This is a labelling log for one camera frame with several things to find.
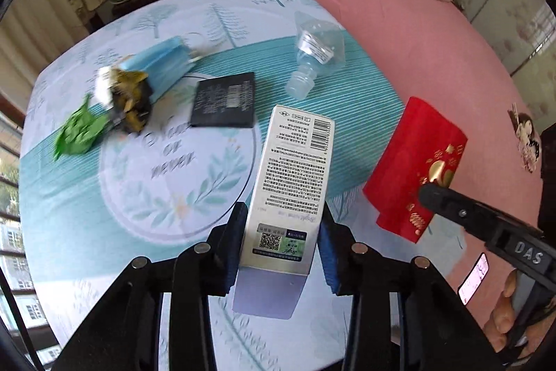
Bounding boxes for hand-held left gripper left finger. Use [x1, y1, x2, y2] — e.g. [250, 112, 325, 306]
[52, 201, 249, 371]

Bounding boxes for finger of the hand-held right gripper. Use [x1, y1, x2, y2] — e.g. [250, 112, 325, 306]
[418, 183, 505, 243]

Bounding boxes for green paper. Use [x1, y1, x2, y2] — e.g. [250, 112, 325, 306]
[53, 93, 109, 161]

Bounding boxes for small black box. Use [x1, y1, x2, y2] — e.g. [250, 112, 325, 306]
[190, 72, 257, 129]

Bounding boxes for cream curtain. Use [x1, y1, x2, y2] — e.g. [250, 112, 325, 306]
[0, 0, 94, 115]

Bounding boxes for grid window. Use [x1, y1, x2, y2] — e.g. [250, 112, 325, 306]
[0, 106, 62, 367]

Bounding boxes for blue face mask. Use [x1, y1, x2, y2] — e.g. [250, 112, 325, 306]
[115, 35, 205, 102]

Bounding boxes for table with tree-print cloth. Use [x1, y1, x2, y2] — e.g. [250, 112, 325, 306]
[19, 0, 470, 371]

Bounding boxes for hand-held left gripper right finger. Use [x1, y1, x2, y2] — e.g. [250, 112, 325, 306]
[316, 205, 489, 371]

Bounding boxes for red envelope pack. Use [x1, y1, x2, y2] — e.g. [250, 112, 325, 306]
[362, 96, 469, 243]

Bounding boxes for clear plastic bottle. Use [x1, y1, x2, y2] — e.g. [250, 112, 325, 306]
[284, 11, 346, 100]

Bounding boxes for pink bed sheet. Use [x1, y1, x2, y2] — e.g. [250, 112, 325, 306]
[191, 0, 556, 311]

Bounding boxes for white carton box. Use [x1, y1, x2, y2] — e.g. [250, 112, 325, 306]
[232, 104, 336, 320]

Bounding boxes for person's right hand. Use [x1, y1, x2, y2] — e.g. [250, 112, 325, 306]
[481, 269, 522, 353]

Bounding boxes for patterned wardrobe door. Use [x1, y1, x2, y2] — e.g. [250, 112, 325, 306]
[447, 0, 556, 128]

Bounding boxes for white smartphone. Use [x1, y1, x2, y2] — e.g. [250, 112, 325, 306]
[458, 253, 490, 306]

